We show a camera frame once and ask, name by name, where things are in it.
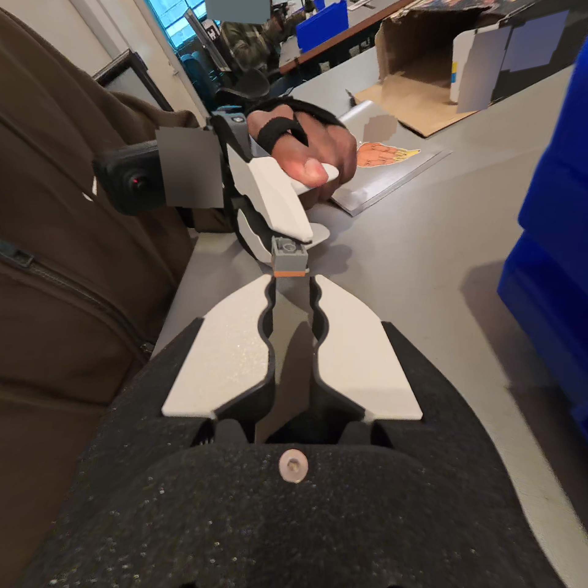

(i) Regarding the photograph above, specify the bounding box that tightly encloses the printed instruction booklet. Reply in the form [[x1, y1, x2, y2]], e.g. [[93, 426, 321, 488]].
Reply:
[[330, 100, 454, 217]]

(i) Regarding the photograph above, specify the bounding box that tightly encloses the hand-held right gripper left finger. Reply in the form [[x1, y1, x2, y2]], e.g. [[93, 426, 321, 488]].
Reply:
[[162, 275, 277, 419]]

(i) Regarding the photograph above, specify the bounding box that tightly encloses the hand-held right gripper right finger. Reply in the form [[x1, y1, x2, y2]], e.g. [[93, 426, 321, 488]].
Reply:
[[310, 275, 423, 422]]

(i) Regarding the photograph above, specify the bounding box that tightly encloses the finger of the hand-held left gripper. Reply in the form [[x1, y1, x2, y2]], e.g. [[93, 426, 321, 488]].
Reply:
[[227, 151, 315, 243], [236, 209, 276, 264]]

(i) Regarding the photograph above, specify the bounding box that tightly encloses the small grey brick model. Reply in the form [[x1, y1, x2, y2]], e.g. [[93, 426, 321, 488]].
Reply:
[[271, 236, 309, 279]]

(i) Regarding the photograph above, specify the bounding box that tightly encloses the long wooden desk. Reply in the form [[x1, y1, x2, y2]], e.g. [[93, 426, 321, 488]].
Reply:
[[278, 0, 416, 75]]

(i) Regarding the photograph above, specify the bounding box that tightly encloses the blue plastic bin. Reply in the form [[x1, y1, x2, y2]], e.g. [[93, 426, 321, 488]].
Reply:
[[497, 230, 588, 439], [295, 0, 350, 52], [517, 64, 588, 251]]

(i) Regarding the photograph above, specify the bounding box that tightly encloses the flattened cardboard box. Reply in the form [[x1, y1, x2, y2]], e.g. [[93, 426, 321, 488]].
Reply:
[[353, 0, 513, 138]]

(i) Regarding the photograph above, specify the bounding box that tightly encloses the person's left hand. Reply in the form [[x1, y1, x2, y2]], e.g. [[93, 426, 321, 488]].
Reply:
[[246, 98, 359, 208]]

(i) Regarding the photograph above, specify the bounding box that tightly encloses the black office chair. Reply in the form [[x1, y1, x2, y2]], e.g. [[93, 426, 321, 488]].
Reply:
[[215, 68, 273, 110]]

